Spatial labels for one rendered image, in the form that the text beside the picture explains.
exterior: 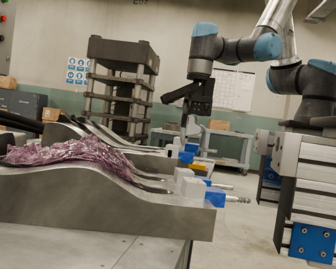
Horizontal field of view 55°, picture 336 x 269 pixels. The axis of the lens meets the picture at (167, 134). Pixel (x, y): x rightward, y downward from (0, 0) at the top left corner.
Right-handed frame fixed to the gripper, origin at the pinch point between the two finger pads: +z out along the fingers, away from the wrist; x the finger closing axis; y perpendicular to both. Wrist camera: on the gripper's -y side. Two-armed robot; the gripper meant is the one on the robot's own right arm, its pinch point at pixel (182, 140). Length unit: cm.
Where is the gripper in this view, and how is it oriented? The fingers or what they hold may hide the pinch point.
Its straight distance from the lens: 98.8
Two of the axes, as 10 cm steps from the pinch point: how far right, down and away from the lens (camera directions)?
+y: 9.7, 1.4, -1.8
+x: 1.8, -0.2, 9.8
